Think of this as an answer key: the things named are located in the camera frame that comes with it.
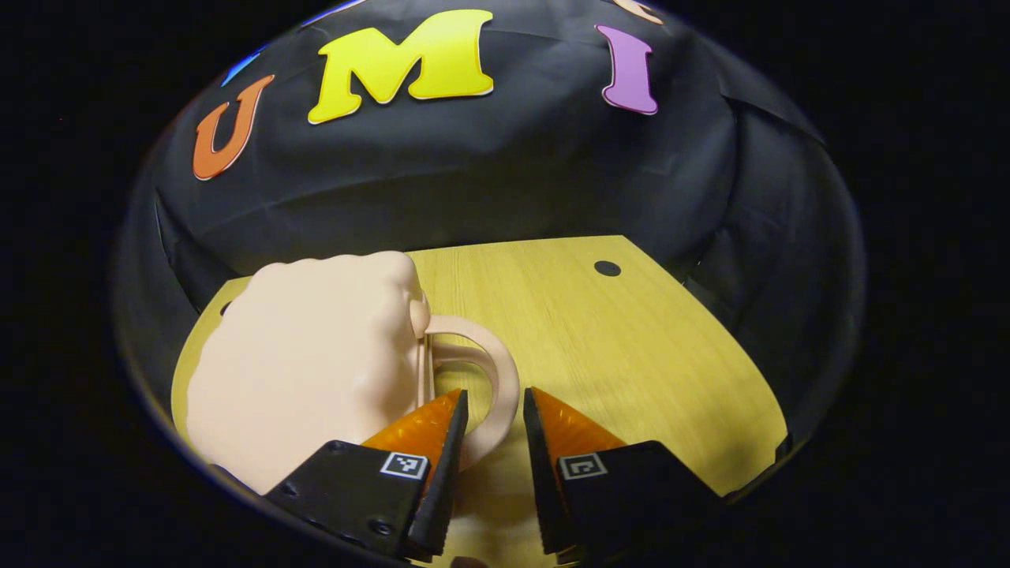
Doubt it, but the beige suitcase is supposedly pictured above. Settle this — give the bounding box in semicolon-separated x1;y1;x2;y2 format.
185;251;522;496

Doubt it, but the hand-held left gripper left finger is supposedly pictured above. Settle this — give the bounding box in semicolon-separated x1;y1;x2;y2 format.
264;388;470;562

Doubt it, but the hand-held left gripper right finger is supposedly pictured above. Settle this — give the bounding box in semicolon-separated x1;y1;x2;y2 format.
522;387;723;557

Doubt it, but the black backdrop cloth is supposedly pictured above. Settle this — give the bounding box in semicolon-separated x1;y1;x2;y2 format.
118;0;869;379

